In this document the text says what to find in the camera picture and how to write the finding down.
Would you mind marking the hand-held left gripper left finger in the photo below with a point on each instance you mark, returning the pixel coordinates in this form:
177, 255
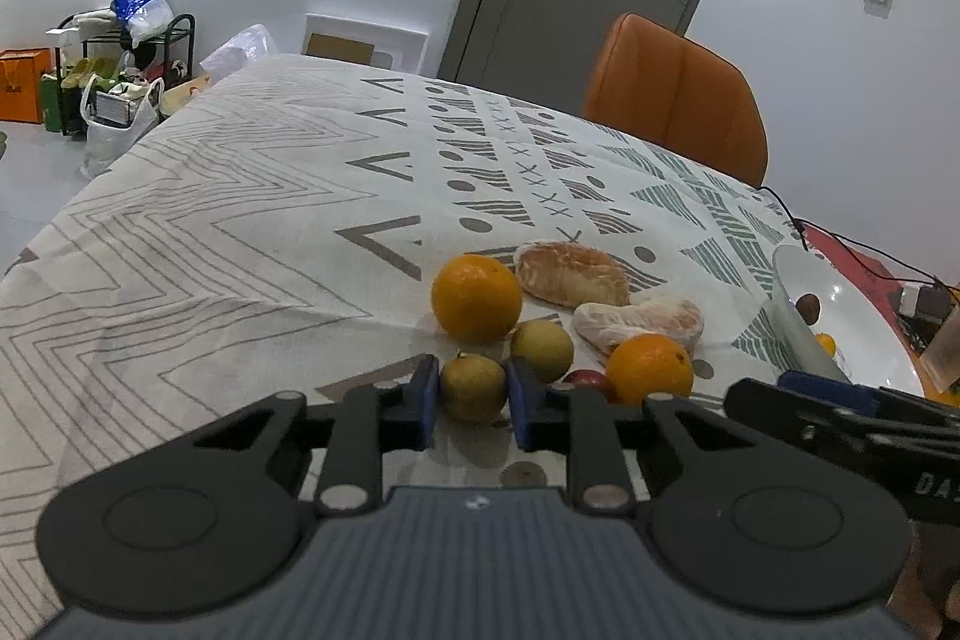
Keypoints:
424, 400

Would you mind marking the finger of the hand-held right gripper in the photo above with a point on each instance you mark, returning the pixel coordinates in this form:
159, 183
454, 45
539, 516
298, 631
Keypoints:
832, 385
780, 411

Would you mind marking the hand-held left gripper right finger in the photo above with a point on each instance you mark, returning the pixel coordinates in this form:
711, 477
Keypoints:
521, 404

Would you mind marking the olive brown round fruit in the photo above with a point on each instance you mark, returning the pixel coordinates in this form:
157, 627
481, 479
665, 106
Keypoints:
541, 347
472, 389

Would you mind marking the dark red fruit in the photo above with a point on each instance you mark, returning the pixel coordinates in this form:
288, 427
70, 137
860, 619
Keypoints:
586, 379

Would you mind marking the white bowl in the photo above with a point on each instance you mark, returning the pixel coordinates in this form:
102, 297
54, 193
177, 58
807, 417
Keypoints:
862, 317

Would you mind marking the large orange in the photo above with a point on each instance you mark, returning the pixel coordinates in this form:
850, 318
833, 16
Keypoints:
476, 299

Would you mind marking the small orange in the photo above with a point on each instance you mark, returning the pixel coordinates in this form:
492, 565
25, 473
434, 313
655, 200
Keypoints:
649, 370

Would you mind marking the peeled citrus piece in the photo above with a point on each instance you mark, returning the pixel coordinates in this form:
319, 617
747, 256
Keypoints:
570, 272
645, 319

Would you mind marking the person's right hand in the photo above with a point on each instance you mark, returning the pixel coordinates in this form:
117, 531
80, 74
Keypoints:
926, 587

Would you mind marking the small yellow-orange fruit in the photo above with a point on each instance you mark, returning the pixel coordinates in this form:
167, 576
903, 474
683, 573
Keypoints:
826, 344

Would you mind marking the small brown fruit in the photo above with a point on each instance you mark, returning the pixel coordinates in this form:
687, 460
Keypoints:
808, 308

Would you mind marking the red table mat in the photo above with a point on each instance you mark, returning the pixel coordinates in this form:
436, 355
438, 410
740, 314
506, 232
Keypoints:
855, 261

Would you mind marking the black electronic device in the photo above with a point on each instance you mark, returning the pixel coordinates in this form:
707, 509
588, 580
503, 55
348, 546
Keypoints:
926, 301

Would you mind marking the patterned tablecloth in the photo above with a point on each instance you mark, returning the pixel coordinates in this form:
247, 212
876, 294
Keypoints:
262, 197

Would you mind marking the orange leather chair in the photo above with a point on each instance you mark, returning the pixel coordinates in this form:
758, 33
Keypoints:
675, 85

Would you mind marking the white framed board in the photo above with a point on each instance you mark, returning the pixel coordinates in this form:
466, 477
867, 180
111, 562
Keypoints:
397, 40

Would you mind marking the clear plastic bag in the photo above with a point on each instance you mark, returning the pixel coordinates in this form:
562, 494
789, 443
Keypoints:
240, 48

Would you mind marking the white plastic shopping bag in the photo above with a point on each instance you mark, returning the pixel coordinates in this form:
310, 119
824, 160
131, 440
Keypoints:
112, 141

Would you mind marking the black shoe rack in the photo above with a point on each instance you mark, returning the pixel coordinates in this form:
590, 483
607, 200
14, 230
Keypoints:
184, 40

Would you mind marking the green box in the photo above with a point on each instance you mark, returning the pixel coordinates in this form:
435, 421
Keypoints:
52, 104

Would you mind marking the blue and white bag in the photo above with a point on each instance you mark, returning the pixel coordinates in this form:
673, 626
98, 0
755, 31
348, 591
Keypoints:
139, 6

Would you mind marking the orange box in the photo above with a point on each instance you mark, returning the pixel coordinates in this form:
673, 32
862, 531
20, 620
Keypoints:
22, 84

